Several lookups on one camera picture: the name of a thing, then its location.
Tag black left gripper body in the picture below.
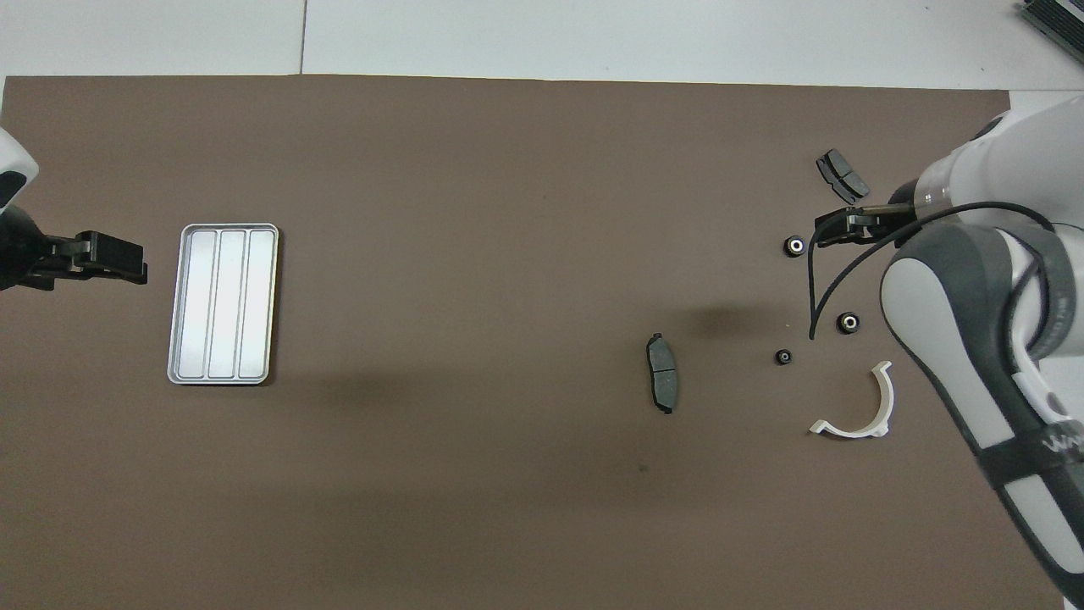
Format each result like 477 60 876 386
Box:
0 206 86 291

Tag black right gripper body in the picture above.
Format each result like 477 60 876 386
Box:
854 206 921 248

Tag silver metal ribbed tray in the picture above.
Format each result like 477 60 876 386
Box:
167 223 280 386

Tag short grey brake pad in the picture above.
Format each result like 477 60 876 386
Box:
816 148 871 207

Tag long grey brake pad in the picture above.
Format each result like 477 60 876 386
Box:
645 332 682 415

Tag dark ribbed metal device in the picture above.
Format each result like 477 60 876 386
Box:
1019 0 1084 65

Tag brown paper table mat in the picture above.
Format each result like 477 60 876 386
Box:
0 75 1066 610

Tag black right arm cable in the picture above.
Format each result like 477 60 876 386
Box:
807 201 1059 367

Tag white curved plastic bracket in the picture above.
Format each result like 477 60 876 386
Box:
809 360 895 440

